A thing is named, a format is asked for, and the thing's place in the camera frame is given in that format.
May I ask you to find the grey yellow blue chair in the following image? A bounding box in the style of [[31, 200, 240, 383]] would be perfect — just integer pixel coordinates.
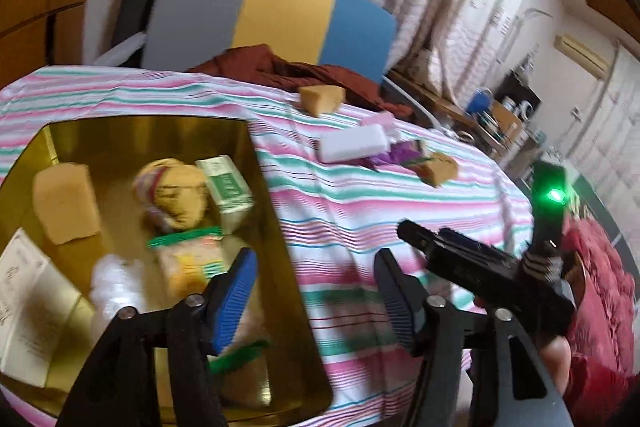
[[92, 0, 399, 86]]

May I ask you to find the pink plastic item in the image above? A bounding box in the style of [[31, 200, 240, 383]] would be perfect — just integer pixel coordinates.
[[359, 110, 400, 142]]

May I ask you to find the striped pink green tablecloth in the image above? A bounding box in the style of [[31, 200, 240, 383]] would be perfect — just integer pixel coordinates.
[[1, 66, 532, 426]]

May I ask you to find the blue cup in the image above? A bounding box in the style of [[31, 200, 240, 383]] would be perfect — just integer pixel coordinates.
[[465, 87, 494, 115]]

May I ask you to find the cream paper box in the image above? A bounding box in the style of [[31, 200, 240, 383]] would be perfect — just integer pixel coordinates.
[[1, 229, 80, 388]]

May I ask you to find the green edged snack packet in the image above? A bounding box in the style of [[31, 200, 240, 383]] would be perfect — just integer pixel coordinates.
[[148, 227, 230, 303]]

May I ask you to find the tan tall sponge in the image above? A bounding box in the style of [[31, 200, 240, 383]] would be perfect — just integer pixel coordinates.
[[32, 162, 101, 245]]

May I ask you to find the dark red cloth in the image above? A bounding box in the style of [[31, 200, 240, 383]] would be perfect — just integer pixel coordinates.
[[189, 44, 413, 121]]

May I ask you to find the wooden side shelf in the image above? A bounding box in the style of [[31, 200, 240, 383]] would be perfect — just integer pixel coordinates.
[[383, 70, 524, 161]]

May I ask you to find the green white small box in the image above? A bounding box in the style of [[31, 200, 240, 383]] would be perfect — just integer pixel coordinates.
[[195, 155, 254, 235]]

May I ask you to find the purple packet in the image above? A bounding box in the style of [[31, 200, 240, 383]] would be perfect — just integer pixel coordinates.
[[366, 140, 425, 168]]

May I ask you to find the white rectangular block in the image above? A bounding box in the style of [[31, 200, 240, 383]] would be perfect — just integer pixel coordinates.
[[317, 124, 390, 164]]

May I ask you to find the yellow plush toy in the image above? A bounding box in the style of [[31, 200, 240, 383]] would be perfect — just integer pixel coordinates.
[[132, 158, 208, 233]]

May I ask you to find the white plastic ball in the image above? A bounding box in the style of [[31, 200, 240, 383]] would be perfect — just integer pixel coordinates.
[[89, 254, 148, 340]]

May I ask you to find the person right hand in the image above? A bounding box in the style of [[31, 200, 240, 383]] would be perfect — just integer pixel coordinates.
[[538, 336, 572, 395]]

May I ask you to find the gold metal tin box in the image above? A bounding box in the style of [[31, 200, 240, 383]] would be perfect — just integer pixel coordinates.
[[1, 115, 333, 426]]

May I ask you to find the wall air conditioner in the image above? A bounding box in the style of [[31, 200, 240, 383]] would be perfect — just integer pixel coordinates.
[[554, 34, 610, 80]]

